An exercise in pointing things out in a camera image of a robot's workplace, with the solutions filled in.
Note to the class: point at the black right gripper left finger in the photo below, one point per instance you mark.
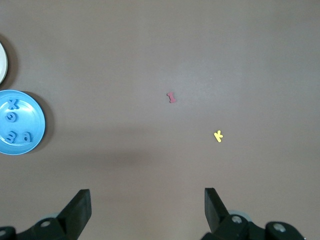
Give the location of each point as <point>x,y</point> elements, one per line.
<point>65,225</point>

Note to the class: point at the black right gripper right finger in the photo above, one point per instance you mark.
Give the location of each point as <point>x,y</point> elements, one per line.
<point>225,225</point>

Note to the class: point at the blue foam letter a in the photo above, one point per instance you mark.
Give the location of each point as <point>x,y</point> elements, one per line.
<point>30,137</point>

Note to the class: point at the blue foam letter E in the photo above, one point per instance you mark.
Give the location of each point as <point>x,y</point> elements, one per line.
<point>14,137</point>

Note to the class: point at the blue foam letter G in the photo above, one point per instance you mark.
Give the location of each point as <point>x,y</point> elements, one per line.
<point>7,117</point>

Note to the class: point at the blue foam letter X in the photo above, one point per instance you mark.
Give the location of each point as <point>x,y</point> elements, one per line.
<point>13,104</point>

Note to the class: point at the yellow foam letter K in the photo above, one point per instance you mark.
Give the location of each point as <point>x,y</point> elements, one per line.
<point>218,136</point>

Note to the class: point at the blue plate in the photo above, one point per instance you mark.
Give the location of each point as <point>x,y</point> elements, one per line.
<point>35,117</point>

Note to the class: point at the red foam letter I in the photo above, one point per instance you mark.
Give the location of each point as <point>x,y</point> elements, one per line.
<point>171,97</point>

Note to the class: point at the beige plate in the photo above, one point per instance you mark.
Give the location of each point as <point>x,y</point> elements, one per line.
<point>3,62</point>

